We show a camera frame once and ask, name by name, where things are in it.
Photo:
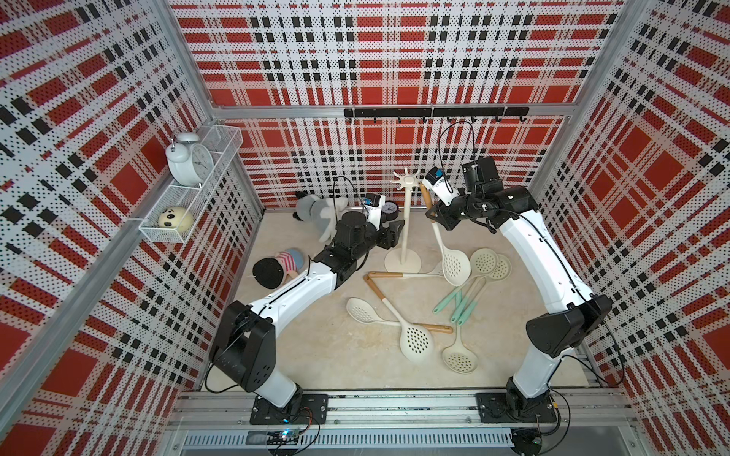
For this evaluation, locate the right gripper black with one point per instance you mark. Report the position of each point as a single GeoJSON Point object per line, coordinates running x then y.
{"type": "Point", "coordinates": [445, 218]}

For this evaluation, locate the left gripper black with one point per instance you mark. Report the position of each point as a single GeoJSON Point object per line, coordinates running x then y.
{"type": "Point", "coordinates": [386, 236]}

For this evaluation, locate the cream utensil rack stand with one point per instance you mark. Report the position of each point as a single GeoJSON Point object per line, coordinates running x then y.
{"type": "Point", "coordinates": [403, 259]}

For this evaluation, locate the skimmer wooden handle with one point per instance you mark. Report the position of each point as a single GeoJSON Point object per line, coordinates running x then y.
{"type": "Point", "coordinates": [455, 265]}
{"type": "Point", "coordinates": [416, 343]}
{"type": "Point", "coordinates": [364, 313]}

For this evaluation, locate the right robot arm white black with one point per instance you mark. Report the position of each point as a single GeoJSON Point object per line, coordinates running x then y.
{"type": "Point", "coordinates": [573, 311]}

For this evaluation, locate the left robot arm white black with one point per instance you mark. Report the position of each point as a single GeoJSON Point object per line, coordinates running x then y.
{"type": "Point", "coordinates": [244, 348]}

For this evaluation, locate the small black alarm clock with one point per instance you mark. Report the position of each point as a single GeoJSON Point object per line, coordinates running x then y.
{"type": "Point", "coordinates": [390, 211]}

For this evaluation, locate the grey white plush toy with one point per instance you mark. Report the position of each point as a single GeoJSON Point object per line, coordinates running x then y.
{"type": "Point", "coordinates": [323, 212]}

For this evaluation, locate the small doll black hat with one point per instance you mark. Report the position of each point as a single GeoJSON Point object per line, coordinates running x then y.
{"type": "Point", "coordinates": [274, 271]}

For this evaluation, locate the white alarm clock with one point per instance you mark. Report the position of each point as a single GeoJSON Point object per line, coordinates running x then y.
{"type": "Point", "coordinates": [189, 161]}

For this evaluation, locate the cream round face ball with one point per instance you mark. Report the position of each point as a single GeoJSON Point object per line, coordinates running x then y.
{"type": "Point", "coordinates": [176, 217]}

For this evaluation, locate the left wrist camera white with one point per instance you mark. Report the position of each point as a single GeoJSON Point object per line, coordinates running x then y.
{"type": "Point", "coordinates": [373, 205]}

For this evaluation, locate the slotted spoon wooden handle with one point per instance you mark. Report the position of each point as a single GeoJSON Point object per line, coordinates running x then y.
{"type": "Point", "coordinates": [405, 275]}

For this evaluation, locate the cream skimmer green handle far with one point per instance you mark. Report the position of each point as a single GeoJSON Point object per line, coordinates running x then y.
{"type": "Point", "coordinates": [482, 262]}

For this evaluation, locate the cream skimmer green handle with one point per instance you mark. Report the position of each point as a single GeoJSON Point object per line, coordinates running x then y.
{"type": "Point", "coordinates": [457, 357]}
{"type": "Point", "coordinates": [501, 272]}
{"type": "Point", "coordinates": [482, 262]}

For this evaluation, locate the cream skimmer green handle middle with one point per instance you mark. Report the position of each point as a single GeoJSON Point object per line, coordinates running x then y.
{"type": "Point", "coordinates": [501, 272]}

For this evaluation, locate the black wall hook rail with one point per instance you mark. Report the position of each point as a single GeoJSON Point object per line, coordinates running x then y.
{"type": "Point", "coordinates": [497, 112]}

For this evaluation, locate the cream skimmer green handle near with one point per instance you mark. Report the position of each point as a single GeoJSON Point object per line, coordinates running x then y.
{"type": "Point", "coordinates": [457, 357]}

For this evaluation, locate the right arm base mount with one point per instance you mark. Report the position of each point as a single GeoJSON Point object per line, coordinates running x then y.
{"type": "Point", "coordinates": [514, 408]}

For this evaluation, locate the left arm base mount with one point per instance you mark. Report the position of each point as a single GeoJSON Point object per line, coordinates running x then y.
{"type": "Point", "coordinates": [303, 409]}

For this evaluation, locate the white wire shelf basket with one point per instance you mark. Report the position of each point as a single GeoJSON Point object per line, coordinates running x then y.
{"type": "Point", "coordinates": [222, 142]}

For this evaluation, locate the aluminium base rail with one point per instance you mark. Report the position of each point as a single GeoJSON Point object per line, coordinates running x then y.
{"type": "Point", "coordinates": [408, 422]}

